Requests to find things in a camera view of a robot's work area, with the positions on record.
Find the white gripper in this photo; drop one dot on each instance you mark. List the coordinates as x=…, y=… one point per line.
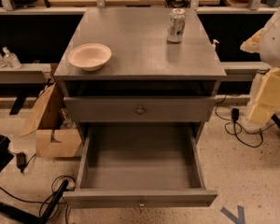
x=276, y=44

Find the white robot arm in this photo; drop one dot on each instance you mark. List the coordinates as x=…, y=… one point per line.
x=265, y=42

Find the grey drawer cabinet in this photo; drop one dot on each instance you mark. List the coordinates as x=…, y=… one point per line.
x=143, y=63

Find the closed grey top drawer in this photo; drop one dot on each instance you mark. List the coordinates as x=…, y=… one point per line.
x=110, y=109

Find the open grey middle drawer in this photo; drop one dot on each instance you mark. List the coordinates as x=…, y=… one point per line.
x=140, y=165

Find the black power adapter right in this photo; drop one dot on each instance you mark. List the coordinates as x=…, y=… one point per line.
x=235, y=114

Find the black power adapter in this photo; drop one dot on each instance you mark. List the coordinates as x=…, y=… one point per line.
x=21, y=161
x=235, y=114

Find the small white pump bottle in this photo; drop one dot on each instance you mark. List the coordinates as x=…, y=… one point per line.
x=215, y=44

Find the white paper bowl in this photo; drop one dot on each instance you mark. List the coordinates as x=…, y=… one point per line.
x=90, y=57

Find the brown cardboard box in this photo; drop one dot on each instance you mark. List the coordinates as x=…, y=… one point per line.
x=53, y=139

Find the black power adapter left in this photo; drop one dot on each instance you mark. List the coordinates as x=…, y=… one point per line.
x=21, y=161

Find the clear sanitizer bottle right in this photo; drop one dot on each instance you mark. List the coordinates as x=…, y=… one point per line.
x=11, y=59

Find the black stand leg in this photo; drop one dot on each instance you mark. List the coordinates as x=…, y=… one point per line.
x=26, y=218

